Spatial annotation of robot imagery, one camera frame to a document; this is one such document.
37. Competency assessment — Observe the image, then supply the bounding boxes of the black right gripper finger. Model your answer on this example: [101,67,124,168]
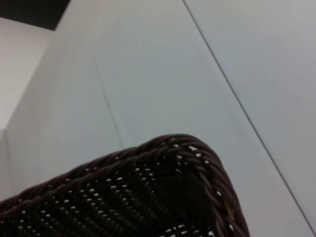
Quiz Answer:
[157,167,207,218]

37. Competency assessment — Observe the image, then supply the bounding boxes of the dark brown wicker basket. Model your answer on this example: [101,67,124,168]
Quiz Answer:
[0,133,250,237]

